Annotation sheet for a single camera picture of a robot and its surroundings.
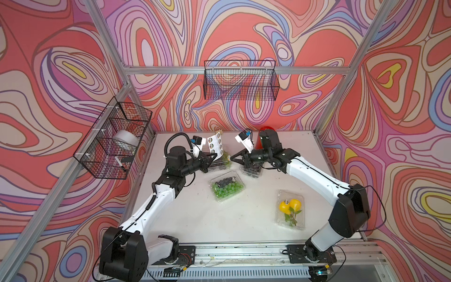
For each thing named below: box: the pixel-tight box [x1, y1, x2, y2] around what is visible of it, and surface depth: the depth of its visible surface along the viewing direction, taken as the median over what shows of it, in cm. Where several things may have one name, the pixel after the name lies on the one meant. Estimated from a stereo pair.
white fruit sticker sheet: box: [207, 131, 224, 162], surface depth 76 cm
